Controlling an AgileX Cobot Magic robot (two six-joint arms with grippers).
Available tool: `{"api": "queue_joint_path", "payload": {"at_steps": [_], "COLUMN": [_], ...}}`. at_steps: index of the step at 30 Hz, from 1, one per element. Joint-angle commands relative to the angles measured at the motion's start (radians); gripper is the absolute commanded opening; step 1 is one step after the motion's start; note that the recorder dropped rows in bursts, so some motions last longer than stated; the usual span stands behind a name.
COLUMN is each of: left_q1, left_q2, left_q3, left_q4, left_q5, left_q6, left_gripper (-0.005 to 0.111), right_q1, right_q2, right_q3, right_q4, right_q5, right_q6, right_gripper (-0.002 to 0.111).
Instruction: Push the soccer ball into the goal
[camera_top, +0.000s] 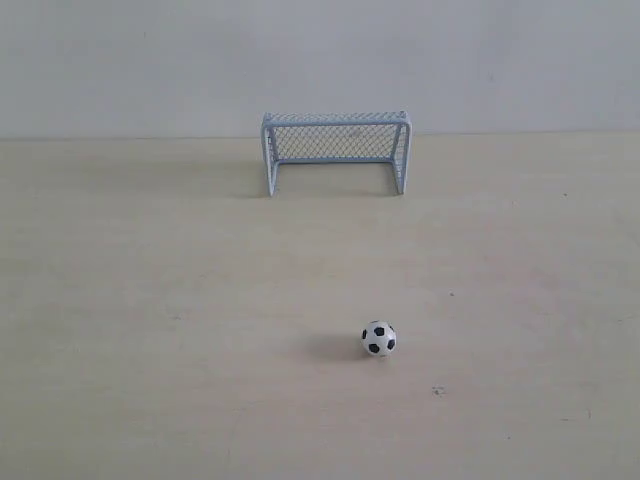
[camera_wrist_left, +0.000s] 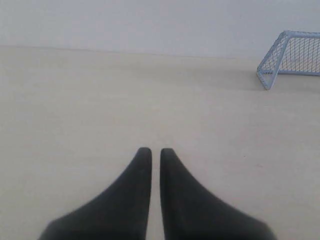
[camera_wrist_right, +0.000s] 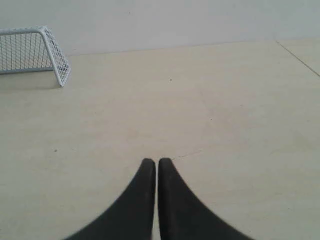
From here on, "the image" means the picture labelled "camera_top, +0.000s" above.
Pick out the light blue miniature soccer goal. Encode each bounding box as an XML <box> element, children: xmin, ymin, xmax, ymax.
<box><xmin>260</xmin><ymin>111</ymin><xmax>413</xmax><ymax>196</ymax></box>

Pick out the small black white soccer ball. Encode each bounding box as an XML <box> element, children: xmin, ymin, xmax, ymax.
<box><xmin>361</xmin><ymin>321</ymin><xmax>397</xmax><ymax>357</ymax></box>

